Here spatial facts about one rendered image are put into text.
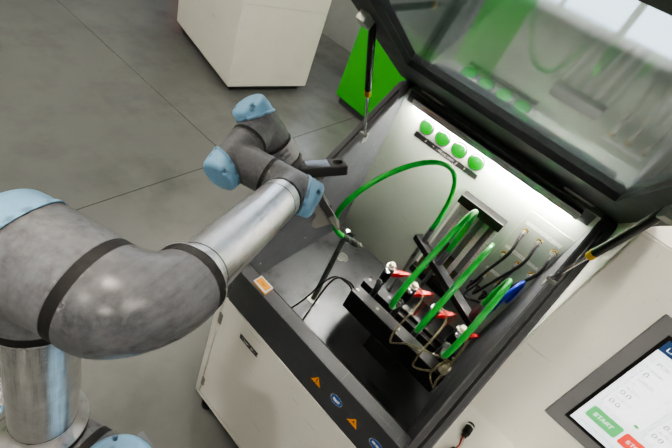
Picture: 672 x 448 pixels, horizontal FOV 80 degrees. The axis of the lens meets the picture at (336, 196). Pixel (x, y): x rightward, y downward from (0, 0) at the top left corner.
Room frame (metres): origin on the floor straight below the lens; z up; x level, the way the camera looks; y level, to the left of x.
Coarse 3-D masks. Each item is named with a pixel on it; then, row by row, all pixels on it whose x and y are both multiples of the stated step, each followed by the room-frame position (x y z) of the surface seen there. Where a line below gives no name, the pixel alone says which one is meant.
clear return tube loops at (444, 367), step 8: (440, 328) 0.69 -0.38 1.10; (392, 336) 0.66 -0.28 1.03; (408, 344) 0.67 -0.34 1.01; (464, 344) 0.67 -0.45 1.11; (432, 352) 0.67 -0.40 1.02; (448, 360) 0.67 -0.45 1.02; (416, 368) 0.62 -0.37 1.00; (440, 368) 0.66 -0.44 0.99; (448, 368) 0.60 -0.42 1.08; (440, 376) 0.59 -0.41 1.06; (432, 384) 0.60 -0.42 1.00
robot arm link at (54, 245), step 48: (0, 240) 0.19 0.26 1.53; (48, 240) 0.20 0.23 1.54; (96, 240) 0.23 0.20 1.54; (0, 288) 0.16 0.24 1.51; (48, 288) 0.17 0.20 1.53; (0, 336) 0.15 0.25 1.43; (48, 336) 0.15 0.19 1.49; (48, 384) 0.17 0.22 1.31; (0, 432) 0.14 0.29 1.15; (48, 432) 0.15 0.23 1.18
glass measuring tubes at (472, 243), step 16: (464, 192) 1.04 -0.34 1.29; (464, 208) 1.02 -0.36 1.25; (480, 208) 0.99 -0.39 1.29; (448, 224) 1.02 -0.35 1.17; (480, 224) 0.99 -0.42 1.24; (496, 224) 0.97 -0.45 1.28; (432, 240) 1.04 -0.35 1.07; (464, 240) 0.99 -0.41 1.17; (480, 240) 0.97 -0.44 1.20; (448, 256) 1.01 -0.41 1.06; (464, 256) 0.98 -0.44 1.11; (448, 272) 1.00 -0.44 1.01; (432, 288) 0.98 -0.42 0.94
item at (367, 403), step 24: (240, 288) 0.70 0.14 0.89; (240, 312) 0.69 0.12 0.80; (264, 312) 0.65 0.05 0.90; (288, 312) 0.65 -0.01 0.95; (264, 336) 0.64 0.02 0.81; (288, 336) 0.61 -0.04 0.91; (312, 336) 0.61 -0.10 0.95; (288, 360) 0.59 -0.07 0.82; (312, 360) 0.57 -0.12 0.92; (336, 360) 0.58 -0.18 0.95; (312, 384) 0.55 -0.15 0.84; (336, 384) 0.53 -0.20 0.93; (360, 384) 0.55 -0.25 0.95; (336, 408) 0.51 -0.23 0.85; (360, 408) 0.50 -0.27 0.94; (384, 408) 0.52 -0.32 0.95; (360, 432) 0.48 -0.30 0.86; (384, 432) 0.46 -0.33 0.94
